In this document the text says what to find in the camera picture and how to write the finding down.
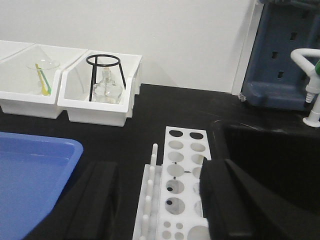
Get white storage bin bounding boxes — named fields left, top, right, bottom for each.
left=0, top=43, right=87, bottom=119
left=57, top=50, right=142, bottom=127

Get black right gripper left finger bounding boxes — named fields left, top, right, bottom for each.
left=65, top=161, right=118, bottom=240

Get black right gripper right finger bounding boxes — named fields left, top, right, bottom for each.
left=200, top=159, right=320, bottom=240

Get glass conical flask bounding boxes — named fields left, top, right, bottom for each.
left=92, top=66, right=123, bottom=104

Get glass beaker in middle bin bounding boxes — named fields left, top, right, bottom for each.
left=26, top=59, right=60, bottom=97

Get right white storage bin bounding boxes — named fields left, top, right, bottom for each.
left=57, top=50, right=142, bottom=127

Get black sink basin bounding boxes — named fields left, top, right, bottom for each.
left=211, top=120, right=320, bottom=216

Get white lab faucet green knobs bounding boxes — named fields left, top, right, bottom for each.
left=290, top=48, right=320, bottom=128

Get grey pegboard drying rack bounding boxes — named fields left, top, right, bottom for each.
left=241, top=3, right=320, bottom=111

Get blue plastic tray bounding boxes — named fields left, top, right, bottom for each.
left=0, top=132, right=84, bottom=240

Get middle white storage bin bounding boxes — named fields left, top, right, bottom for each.
left=0, top=43, right=87, bottom=119

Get black wire tripod stand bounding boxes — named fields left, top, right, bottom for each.
left=85, top=53, right=127, bottom=104

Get yellow plastic spatula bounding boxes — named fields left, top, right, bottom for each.
left=34, top=63, right=50, bottom=97

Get white test tube rack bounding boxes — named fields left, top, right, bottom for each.
left=132, top=126, right=211, bottom=240

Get green plastic spatula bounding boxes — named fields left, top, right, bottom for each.
left=37, top=65, right=53, bottom=95

